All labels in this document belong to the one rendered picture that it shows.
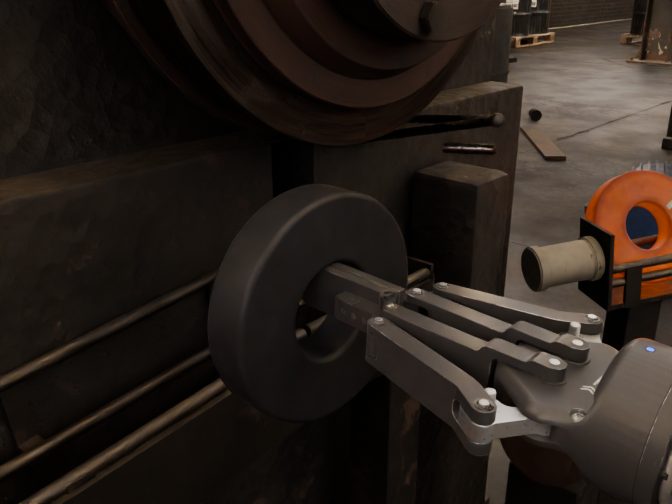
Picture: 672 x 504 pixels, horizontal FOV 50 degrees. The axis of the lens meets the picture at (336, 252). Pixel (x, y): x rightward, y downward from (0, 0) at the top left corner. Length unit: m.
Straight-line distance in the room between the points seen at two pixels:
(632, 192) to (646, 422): 0.73
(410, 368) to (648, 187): 0.73
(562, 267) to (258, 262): 0.61
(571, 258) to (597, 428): 0.64
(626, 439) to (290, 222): 0.21
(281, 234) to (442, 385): 0.13
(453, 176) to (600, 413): 0.57
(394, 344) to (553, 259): 0.60
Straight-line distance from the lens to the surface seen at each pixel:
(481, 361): 0.38
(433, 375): 0.36
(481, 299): 0.43
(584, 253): 0.98
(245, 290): 0.41
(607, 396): 0.34
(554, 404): 0.35
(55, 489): 0.58
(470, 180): 0.87
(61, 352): 0.63
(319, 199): 0.43
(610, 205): 1.03
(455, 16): 0.62
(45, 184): 0.62
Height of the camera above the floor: 1.03
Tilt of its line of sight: 21 degrees down
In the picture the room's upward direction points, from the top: straight up
